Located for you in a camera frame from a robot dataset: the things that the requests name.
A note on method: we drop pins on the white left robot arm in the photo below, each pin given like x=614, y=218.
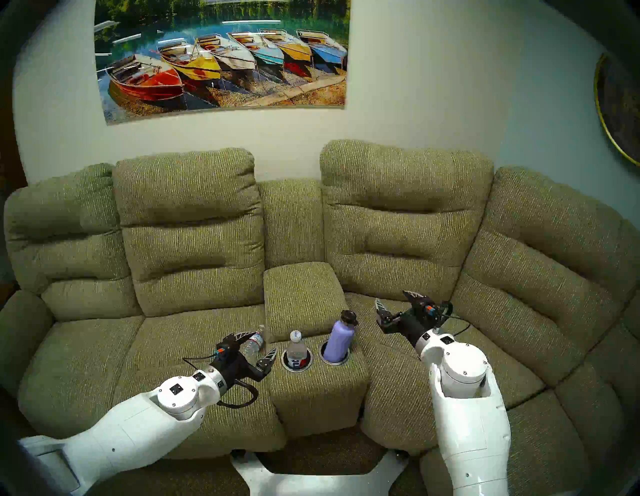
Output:
x=125, y=430

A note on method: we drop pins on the round gold-rimmed wall decor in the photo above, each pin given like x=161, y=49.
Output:
x=620, y=105

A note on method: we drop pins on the purple metal bottle black cap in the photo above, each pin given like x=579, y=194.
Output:
x=339, y=340

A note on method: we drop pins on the olive green sofa console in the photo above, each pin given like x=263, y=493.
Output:
x=305, y=300

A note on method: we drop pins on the clear bottle white red label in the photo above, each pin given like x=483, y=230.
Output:
x=253, y=345

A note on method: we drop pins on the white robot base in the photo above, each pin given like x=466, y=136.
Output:
x=320, y=482

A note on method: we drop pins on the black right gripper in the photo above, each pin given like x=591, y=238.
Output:
x=412, y=322

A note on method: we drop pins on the colourful boats wall picture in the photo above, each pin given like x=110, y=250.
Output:
x=220, y=55

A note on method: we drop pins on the silver-rimmed black cup holder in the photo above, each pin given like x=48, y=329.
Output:
x=285, y=366
x=345, y=360

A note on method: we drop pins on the olive green fabric sofa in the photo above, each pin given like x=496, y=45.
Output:
x=190, y=240

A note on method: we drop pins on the clear bottle blue red label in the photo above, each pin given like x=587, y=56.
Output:
x=297, y=350

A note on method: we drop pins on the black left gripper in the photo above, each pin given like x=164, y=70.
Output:
x=234, y=367

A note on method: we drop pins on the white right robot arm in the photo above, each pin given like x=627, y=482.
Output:
x=467, y=425

